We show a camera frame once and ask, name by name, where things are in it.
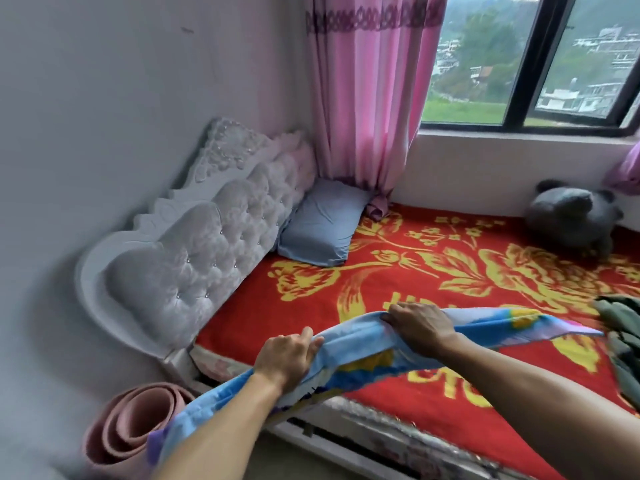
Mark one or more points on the person's left forearm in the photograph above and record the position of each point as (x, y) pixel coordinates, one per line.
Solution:
(216, 434)

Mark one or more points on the white tufted headboard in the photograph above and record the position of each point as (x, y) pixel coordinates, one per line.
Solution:
(200, 244)

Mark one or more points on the rolled pink mat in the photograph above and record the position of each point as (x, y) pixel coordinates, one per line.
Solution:
(132, 424)

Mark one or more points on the black window frame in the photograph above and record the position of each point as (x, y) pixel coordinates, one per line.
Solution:
(530, 64)

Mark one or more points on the person's left thumb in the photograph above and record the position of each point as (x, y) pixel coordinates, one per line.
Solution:
(307, 336)

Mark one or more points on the person's left hand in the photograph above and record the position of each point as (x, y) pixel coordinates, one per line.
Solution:
(283, 359)

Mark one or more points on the person's right forearm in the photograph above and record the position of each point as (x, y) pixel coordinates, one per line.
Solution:
(545, 412)

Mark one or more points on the floral mattress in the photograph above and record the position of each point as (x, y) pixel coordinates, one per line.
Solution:
(220, 363)

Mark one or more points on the blue pillow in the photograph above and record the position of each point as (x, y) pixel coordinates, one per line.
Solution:
(322, 223)

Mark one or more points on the red floral blanket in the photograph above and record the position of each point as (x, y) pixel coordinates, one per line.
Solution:
(450, 274)

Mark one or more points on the grey plush toy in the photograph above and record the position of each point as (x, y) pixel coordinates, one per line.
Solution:
(572, 217)

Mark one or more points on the person's right fingers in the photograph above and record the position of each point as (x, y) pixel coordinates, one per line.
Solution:
(397, 314)

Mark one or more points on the white bed frame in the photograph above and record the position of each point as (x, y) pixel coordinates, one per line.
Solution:
(360, 439)

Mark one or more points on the green clothing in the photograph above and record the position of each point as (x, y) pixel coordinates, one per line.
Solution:
(622, 344)

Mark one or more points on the purple curtain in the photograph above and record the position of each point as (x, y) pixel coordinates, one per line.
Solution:
(625, 172)

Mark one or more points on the person's right hand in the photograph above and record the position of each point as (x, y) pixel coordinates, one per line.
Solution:
(422, 327)

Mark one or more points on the pink curtain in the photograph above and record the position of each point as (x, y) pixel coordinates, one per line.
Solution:
(367, 94)

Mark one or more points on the blue printed pillowcase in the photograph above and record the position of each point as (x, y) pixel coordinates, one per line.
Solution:
(360, 347)

